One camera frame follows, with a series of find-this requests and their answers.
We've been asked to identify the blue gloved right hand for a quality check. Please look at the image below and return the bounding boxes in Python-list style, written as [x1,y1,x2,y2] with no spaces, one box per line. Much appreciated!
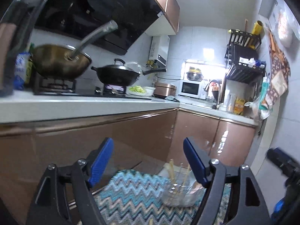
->
[271,198,290,224]

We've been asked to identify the white bowl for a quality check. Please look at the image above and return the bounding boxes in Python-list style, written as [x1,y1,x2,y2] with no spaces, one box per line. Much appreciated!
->
[143,86,155,97]

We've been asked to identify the brown rice cooker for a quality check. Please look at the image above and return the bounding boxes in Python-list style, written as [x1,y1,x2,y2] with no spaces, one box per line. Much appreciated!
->
[153,82,176,99]

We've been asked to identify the gas stove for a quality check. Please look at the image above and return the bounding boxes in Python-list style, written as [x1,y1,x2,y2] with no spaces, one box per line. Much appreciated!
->
[33,74,151,100]

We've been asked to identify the black wok with lid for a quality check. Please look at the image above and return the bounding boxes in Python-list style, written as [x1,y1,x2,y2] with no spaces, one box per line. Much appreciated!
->
[91,58,166,86]

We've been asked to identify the plate of green vegetables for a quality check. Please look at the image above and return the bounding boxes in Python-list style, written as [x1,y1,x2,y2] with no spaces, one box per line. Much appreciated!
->
[128,85,146,96]

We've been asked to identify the plastic bag on wall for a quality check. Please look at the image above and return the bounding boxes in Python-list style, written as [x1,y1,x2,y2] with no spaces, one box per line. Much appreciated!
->
[273,3,299,48]

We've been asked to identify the yellow roll on rack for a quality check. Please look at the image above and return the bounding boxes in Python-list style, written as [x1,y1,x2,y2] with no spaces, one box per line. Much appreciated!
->
[248,20,263,49]

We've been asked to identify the blue label bottle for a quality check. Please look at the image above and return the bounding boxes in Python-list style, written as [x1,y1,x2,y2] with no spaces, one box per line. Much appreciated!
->
[14,52,32,90]

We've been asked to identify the brown patterned apron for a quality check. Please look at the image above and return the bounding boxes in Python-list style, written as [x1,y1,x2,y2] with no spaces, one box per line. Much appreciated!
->
[262,29,291,111]

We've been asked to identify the wire utensil caddy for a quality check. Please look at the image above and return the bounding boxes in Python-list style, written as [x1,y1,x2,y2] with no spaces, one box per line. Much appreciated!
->
[161,163,206,207]

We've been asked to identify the bronze wok with handle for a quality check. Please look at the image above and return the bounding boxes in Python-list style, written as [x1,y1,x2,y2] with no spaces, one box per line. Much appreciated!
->
[33,20,118,81]

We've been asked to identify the black range hood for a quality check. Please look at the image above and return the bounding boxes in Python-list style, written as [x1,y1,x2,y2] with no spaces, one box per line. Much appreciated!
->
[36,0,161,55]

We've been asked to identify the zigzag patterned mat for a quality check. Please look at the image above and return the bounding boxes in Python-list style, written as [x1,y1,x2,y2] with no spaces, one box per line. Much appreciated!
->
[77,169,231,225]

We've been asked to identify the black wall rack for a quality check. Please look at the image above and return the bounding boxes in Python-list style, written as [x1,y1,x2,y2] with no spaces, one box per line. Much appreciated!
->
[224,29,266,84]

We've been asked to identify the white microwave oven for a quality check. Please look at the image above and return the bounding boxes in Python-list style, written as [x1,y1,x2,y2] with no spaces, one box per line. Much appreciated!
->
[178,79,208,100]

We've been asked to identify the white water heater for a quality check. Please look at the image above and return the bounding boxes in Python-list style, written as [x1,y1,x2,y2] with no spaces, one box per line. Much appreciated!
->
[148,35,170,67]

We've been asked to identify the steel pot on microwave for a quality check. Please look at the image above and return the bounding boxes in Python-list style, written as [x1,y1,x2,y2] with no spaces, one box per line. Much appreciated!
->
[186,67,203,82]

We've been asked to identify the lower brown cabinets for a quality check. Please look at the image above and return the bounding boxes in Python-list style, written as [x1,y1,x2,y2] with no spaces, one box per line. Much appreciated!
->
[1,109,256,224]

